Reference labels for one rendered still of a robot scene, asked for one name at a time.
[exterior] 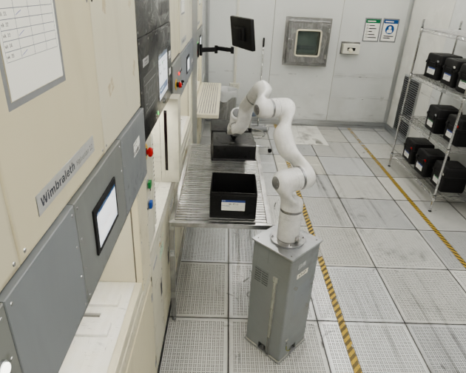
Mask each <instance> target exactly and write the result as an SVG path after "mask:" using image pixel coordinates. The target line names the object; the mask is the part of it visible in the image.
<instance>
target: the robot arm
mask: <svg viewBox="0 0 466 373"><path fill-rule="evenodd" d="M271 92H272V88H271V85H270V84H269V83H268V82H267V81H264V80H262V81H258V82H257V83H256V84H255V85H254V86H253V87H252V88H251V89H250V90H249V92H248V93H247V94H246V96H245V97H244V99H243V100H242V101H241V102H240V106H239V107H236V108H234V109H233V110H232V111H231V115H230V122H229V124H228V126H227V131H226V134H228V135H230V136H231V138H232V139H233V136H235V139H236V137H237V136H240V135H242V134H243V133H244V132H245V131H246V130H247V128H248V126H249V124H250V121H251V116H252V112H253V110H254V114H255V115H256V116H257V117H259V118H279V121H280V122H279V124H278V125H277V127H276V128H275V130H274V133H273V136H274V142H275V145H276V148H277V151H278V152H279V154H280V156H281V157H282V158H284V159H285V160H287V161H288V162H289V163H290V164H291V165H292V166H293V168H288V169H282V170H280V171H278V172H276V173H275V174H274V176H273V178H272V186H273V187H274V189H275V191H276V192H277V193H278V195H279V196H280V215H279V222H278V229H276V230H274V231H273V232H272V233H271V241H272V242H273V243H274V244H275V245H277V246H279V247H282V248H285V249H296V248H299V247H301V246H302V245H303V244H304V243H305V237H304V235H303V234H302V233H300V226H301V220H302V215H303V200H302V198H301V197H299V196H297V195H292V193H293V192H294V191H298V190H302V189H308V188H310V187H312V186H313V185H314V183H315V181H316V175H315V172H314V169H313V168H312V166H311V165H310V163H309V162H307V160H306V159H305V158H304V157H303V156H302V155H301V153H300V152H299V150H298V148H297V146H296V144H295V141H294V136H293V133H292V130H291V124H292V121H293V119H294V116H295V113H296V107H295V104H294V102H293V101H292V100H291V99H290V98H269V97H270V95H271Z"/></svg>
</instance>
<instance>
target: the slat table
mask: <svg viewBox="0 0 466 373"><path fill-rule="evenodd" d="M207 153H208V154H207ZM210 155H211V144H189V146H188V150H187V153H186V158H185V161H184V164H183V169H182V173H181V177H180V182H179V184H178V189H177V192H176V196H175V201H174V204H173V207H172V212H171V215H170V219H169V254H170V250H174V255H175V226H179V227H184V230H183V237H182V241H181V245H180V254H179V258H178V264H177V269H176V270H175V256H170V279H171V301H172V319H173V320H176V315H177V302H176V287H177V283H178V275H179V271H180V262H181V258H182V254H183V246H184V241H185V237H186V229H187V227H201V228H223V229H253V230H254V236H256V235H257V229H269V228H271V227H272V222H271V214H270V210H269V203H268V198H267V194H266V186H265V181H264V177H263V170H262V165H261V161H260V153H259V149H258V146H256V156H255V158H256V161H235V162H232V161H212V158H211V156H210ZM193 157H194V158H196V159H194V158H193ZM194 160H196V161H195V162H193V161H194ZM212 162H214V163H212ZM252 162H254V163H252ZM193 163H194V164H193ZM232 163H233V165H230V164H232ZM210 165H212V166H210ZM249 165H252V166H249ZM229 166H231V167H229ZM226 167H228V168H226ZM204 168H206V169H204ZM246 168H248V169H246ZM199 169H201V170H199ZM218 170H222V171H218ZM194 171H197V172H194ZM238 171H241V172H238ZM213 172H228V173H233V172H236V173H246V174H255V175H256V181H257V182H259V183H257V191H258V193H257V194H262V195H257V209H263V210H256V217H263V218H255V219H253V220H252V219H250V220H248V219H244V220H241V219H236V218H232V219H219V218H210V217H209V211H206V210H209V205H210V189H207V188H210V187H211V181H212V173H213ZM207 173H211V174H207ZM193 176H197V177H193ZM204 178H208V179H204ZM195 180H199V181H195ZM184 181H188V182H184ZM204 182H209V183H204ZM184 185H185V186H184ZM187 187H188V188H187ZM193 189H197V190H193ZM182 193H185V194H182ZM201 194H205V195H201ZM182 195H188V196H182ZM201 196H208V197H201ZM261 196H262V197H261ZM202 198H209V199H202ZM181 200H188V201H181ZM180 202H187V203H180ZM200 203H207V204H200ZM179 204H184V205H179ZM200 205H205V206H200ZM262 205H263V206H262ZM192 207H195V208H192ZM199 207H200V208H199ZM259 207H263V208H259ZM185 209H187V210H185ZM193 209H194V210H193ZM199 212H208V213H199ZM177 217H186V218H177ZM183 220H185V221H183ZM188 220H190V221H188ZM191 220H193V221H191ZM263 220H265V221H263ZM227 221H240V222H227ZM248 222H253V223H248ZM256 222H262V223H256Z"/></svg>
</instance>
